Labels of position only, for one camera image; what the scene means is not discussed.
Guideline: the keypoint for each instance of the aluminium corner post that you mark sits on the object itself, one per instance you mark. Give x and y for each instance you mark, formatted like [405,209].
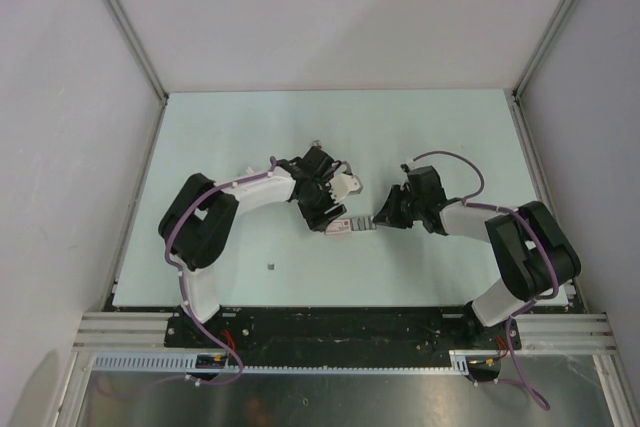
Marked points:
[123,24]
[552,30]

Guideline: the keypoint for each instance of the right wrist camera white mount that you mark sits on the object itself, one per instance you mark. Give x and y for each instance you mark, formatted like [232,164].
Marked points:
[408,166]

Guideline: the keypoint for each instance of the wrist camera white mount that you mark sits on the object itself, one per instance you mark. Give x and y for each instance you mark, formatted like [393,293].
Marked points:
[408,166]
[343,185]

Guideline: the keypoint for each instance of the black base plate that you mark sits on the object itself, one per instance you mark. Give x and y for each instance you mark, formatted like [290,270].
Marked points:
[343,337]

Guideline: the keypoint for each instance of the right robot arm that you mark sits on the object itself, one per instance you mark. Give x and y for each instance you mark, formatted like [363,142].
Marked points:
[532,253]

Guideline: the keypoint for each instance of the right aluminium corner post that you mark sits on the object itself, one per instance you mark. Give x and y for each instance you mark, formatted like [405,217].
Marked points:
[552,30]

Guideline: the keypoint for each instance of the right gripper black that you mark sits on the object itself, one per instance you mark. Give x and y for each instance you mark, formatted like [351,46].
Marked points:
[388,213]

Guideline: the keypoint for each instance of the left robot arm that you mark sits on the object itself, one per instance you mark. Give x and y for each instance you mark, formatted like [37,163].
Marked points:
[197,225]

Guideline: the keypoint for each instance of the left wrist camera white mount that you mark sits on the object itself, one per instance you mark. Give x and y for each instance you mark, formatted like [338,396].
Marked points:
[343,185]

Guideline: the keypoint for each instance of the red white staple box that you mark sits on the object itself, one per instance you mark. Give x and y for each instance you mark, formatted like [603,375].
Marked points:
[351,225]

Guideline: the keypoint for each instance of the aluminium frame rail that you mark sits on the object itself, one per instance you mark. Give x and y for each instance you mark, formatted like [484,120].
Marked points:
[559,334]

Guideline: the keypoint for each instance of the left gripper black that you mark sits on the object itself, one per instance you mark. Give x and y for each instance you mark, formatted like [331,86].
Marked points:
[316,219]

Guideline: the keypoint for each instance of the left aluminium corner post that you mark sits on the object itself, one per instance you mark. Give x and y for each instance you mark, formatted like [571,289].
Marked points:
[123,24]

